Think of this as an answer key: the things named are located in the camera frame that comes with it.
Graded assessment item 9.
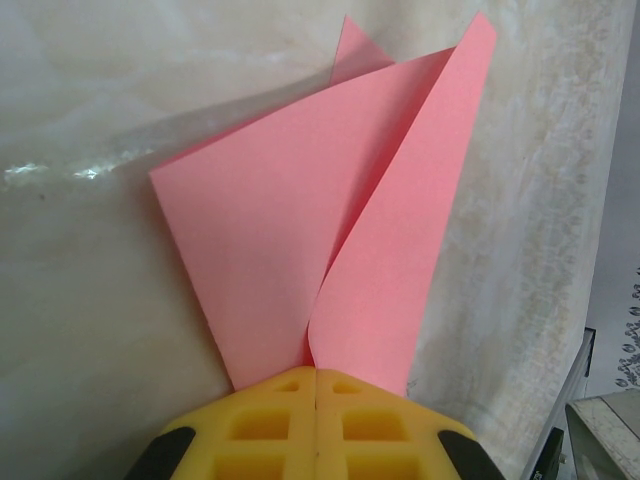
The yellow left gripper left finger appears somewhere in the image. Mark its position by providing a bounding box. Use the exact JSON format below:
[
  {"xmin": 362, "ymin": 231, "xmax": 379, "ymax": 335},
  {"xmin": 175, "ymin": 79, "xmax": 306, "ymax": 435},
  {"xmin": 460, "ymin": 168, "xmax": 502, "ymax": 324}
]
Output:
[{"xmin": 141, "ymin": 365, "xmax": 317, "ymax": 480}]

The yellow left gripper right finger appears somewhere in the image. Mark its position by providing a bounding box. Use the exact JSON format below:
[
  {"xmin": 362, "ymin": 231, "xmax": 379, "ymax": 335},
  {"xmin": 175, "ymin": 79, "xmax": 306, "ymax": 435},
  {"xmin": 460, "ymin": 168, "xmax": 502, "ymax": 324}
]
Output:
[{"xmin": 316, "ymin": 367, "xmax": 494, "ymax": 480}]

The pink paper sheet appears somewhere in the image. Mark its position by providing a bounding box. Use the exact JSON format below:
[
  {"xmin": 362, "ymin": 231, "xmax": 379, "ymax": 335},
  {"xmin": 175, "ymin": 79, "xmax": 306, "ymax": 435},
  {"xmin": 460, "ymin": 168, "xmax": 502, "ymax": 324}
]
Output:
[{"xmin": 148, "ymin": 12, "xmax": 499, "ymax": 402}]

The aluminium mounting rail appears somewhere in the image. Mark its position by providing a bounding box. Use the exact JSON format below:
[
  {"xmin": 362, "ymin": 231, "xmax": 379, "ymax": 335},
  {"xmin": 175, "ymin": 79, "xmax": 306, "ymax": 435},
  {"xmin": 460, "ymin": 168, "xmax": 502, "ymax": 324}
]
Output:
[{"xmin": 549, "ymin": 327, "xmax": 640, "ymax": 480}]

